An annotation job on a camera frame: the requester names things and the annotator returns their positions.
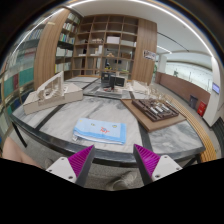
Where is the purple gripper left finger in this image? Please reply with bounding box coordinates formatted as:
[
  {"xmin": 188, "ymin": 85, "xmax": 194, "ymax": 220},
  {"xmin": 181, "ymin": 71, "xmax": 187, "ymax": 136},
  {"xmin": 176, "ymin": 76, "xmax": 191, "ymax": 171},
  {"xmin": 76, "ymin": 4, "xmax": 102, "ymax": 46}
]
[{"xmin": 47, "ymin": 145, "xmax": 95, "ymax": 187}]

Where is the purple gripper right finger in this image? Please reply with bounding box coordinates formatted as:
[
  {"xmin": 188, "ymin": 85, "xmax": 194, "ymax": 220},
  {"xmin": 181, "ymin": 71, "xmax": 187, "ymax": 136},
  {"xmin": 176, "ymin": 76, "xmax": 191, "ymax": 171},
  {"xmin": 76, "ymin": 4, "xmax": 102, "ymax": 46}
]
[{"xmin": 133, "ymin": 144, "xmax": 181, "ymax": 185}]

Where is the light blue towel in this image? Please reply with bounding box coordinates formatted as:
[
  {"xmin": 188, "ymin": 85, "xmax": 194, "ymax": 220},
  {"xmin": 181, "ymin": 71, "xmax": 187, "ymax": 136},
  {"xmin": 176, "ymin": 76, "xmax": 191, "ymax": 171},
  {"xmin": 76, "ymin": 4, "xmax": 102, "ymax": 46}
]
[{"xmin": 73, "ymin": 118, "xmax": 126, "ymax": 145}]

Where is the grey sneaker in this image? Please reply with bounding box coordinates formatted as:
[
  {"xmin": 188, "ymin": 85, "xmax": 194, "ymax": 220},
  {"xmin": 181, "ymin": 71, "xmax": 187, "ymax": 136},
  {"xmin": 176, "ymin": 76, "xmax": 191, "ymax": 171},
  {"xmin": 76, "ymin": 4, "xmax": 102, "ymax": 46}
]
[{"xmin": 112, "ymin": 171, "xmax": 137, "ymax": 190}]

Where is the brown board with dark model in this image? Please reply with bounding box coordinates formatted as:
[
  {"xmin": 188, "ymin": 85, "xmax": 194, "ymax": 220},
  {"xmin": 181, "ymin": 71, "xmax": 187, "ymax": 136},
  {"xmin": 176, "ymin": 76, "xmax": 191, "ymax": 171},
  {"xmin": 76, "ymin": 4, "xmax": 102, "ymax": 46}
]
[{"xmin": 121, "ymin": 99, "xmax": 185, "ymax": 132}]

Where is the person's bare leg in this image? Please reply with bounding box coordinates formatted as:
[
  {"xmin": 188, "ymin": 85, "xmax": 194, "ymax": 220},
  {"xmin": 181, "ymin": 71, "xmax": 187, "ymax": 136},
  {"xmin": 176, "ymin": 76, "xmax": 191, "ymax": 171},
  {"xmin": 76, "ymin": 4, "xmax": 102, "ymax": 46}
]
[{"xmin": 2, "ymin": 137, "xmax": 40, "ymax": 168}]

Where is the small white building model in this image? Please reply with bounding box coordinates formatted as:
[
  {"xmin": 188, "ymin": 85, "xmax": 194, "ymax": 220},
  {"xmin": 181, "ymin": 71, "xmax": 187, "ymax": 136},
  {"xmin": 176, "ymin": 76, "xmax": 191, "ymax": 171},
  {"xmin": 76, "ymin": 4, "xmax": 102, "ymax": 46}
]
[{"xmin": 132, "ymin": 80, "xmax": 148, "ymax": 94}]

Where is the dark box model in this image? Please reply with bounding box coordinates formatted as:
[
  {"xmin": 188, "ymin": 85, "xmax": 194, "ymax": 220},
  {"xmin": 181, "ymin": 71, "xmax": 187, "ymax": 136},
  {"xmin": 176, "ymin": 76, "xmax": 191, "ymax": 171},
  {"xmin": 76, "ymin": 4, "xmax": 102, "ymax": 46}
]
[{"xmin": 101, "ymin": 72, "xmax": 126, "ymax": 88}]

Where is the wooden bookshelf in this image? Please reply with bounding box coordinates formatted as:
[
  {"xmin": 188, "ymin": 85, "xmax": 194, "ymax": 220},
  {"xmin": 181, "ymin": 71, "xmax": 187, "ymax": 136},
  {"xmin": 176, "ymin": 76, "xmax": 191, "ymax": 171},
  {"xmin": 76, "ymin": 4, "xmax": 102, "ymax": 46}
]
[{"xmin": 34, "ymin": 8, "xmax": 157, "ymax": 87}]

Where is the wall monitor screen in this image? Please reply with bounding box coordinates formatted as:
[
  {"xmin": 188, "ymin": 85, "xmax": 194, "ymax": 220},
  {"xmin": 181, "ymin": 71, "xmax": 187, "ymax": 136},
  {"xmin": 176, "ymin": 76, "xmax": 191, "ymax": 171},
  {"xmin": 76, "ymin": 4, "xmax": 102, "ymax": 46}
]
[{"xmin": 212, "ymin": 82, "xmax": 220, "ymax": 94}]

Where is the wall poster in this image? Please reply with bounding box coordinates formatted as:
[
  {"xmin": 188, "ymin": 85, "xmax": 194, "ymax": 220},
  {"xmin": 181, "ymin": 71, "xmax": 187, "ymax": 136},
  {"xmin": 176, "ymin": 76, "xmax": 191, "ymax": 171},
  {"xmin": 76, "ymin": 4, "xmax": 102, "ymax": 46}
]
[{"xmin": 143, "ymin": 50, "xmax": 156, "ymax": 61}]

